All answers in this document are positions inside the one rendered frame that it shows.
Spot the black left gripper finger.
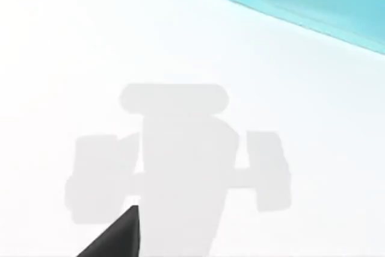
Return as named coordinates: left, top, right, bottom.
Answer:
left=75, top=205, right=141, bottom=257

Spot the light blue rack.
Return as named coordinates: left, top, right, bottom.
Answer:
left=226, top=0, right=385, bottom=56

